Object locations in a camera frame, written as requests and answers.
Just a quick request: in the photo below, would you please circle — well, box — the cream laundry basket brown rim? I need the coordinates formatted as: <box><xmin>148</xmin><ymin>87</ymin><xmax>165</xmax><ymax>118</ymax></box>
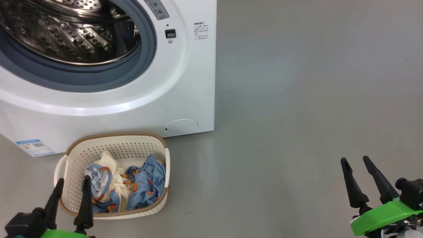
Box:
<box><xmin>54</xmin><ymin>132</ymin><xmax>171</xmax><ymax>220</ymax></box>

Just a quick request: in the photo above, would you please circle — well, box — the grey plate on washer front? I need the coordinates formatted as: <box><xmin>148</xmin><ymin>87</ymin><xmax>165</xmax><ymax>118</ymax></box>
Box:
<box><xmin>144</xmin><ymin>0</ymin><xmax>170</xmax><ymax>20</ymax></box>

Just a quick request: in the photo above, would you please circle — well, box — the cream and blue garment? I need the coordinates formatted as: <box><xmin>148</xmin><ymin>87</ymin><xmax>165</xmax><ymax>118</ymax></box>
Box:
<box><xmin>85</xmin><ymin>151</ymin><xmax>133</xmax><ymax>213</ymax></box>

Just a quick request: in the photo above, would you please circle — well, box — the small black text sticker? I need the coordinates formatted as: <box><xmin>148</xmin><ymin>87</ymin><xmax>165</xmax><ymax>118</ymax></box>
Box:
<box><xmin>194</xmin><ymin>22</ymin><xmax>209</xmax><ymax>41</ymax></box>

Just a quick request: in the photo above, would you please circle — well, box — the oval white filter cover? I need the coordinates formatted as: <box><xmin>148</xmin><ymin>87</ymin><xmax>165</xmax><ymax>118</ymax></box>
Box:
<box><xmin>164</xmin><ymin>119</ymin><xmax>199</xmax><ymax>134</ymax></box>

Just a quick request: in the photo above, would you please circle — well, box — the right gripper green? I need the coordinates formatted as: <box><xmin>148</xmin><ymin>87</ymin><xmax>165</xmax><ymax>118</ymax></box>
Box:
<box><xmin>340</xmin><ymin>156</ymin><xmax>423</xmax><ymax>238</ymax></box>

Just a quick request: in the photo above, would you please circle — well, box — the blue energy label sticker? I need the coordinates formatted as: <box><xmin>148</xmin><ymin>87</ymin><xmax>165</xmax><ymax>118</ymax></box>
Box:
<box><xmin>15</xmin><ymin>139</ymin><xmax>55</xmax><ymax>157</ymax></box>

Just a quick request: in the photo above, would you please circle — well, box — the white front-load washing machine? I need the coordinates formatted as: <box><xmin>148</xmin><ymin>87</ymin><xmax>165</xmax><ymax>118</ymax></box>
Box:
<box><xmin>0</xmin><ymin>0</ymin><xmax>217</xmax><ymax>156</ymax></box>

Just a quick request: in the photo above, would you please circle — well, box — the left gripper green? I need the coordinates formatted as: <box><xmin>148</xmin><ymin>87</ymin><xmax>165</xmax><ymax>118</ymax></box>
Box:
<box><xmin>40</xmin><ymin>175</ymin><xmax>94</xmax><ymax>238</ymax></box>

